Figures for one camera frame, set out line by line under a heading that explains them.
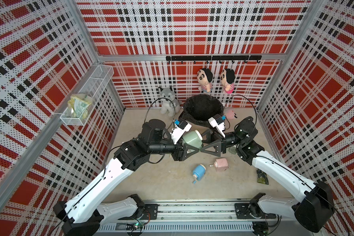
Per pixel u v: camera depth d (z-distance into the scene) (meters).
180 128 0.50
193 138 0.54
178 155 0.50
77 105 0.63
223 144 0.54
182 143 0.54
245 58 0.89
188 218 0.73
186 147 0.50
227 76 0.93
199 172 0.81
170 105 1.10
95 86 0.84
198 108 0.96
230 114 1.11
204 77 0.91
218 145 0.53
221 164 0.83
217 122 0.54
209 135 0.62
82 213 0.37
